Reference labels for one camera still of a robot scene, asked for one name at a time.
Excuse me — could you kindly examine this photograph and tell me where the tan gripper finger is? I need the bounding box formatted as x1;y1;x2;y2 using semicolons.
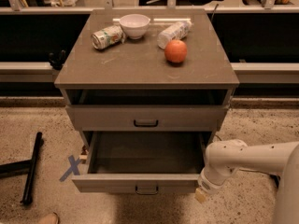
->
195;189;206;203

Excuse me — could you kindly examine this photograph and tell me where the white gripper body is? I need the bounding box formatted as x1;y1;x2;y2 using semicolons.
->
197;170;223;195

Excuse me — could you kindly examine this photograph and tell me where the grey drawer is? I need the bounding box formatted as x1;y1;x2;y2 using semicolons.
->
66;105;227;132
72;132;208;195

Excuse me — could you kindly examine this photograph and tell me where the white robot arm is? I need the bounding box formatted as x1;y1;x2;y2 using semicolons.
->
195;139;299;224

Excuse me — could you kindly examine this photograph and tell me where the grey top drawer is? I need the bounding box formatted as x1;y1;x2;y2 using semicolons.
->
66;105;227;132

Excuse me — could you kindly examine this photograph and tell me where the grey drawer cabinet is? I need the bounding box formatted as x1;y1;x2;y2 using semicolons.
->
55;8;239;145

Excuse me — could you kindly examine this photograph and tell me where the blue tape cross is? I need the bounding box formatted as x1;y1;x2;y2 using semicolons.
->
59;156;80;182

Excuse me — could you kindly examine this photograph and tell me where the orange round fruit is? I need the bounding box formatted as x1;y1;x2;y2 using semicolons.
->
164;40;187;63

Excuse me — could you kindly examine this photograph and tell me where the tan shoe tip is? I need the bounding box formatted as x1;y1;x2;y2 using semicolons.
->
37;213;59;224

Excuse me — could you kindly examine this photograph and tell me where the white plastic bottle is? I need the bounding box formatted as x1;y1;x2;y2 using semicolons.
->
157;21;192;49

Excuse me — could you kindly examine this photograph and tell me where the white ceramic bowl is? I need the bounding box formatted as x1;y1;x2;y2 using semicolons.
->
120;14;150;39

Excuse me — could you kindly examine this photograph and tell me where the green white soda can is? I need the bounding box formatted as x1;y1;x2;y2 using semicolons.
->
91;25;125;50

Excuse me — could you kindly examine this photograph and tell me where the black stand leg left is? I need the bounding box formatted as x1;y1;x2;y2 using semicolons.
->
0;132;44;205

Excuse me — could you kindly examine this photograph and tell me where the black clamp on rail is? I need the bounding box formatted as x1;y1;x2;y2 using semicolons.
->
49;50;66;70

